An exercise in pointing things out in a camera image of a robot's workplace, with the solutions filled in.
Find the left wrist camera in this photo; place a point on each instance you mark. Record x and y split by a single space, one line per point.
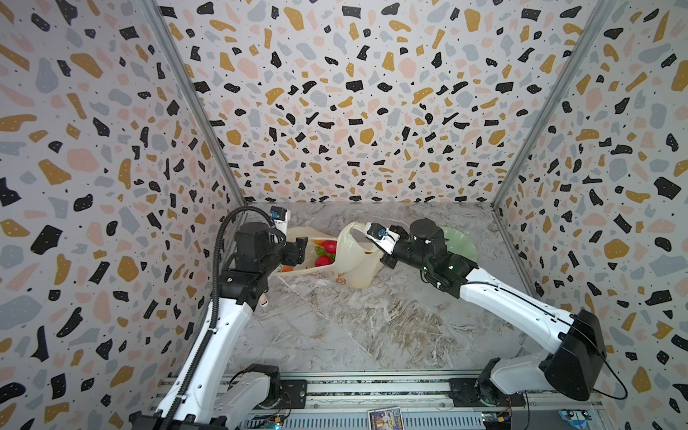
280 217

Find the right corner aluminium post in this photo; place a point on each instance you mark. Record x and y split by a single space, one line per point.
599 15

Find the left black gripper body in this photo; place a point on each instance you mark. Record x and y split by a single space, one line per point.
291 253

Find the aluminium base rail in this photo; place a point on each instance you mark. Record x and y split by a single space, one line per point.
341 400

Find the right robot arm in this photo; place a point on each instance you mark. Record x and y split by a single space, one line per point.
572 352

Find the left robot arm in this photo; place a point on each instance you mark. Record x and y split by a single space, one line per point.
194 401

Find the cream plastic bag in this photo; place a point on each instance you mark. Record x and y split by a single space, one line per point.
355 264

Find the left corner aluminium post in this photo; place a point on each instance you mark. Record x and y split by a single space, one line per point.
169 49

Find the green scalloped bowl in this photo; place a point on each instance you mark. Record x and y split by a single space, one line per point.
459 243

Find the corner aluminium post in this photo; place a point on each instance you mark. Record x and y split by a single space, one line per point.
169 49
599 15

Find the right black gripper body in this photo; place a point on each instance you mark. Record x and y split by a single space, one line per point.
406 252

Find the colourful card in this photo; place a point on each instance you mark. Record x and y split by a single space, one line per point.
385 419

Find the red apple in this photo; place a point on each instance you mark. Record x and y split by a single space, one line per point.
323 260
330 246

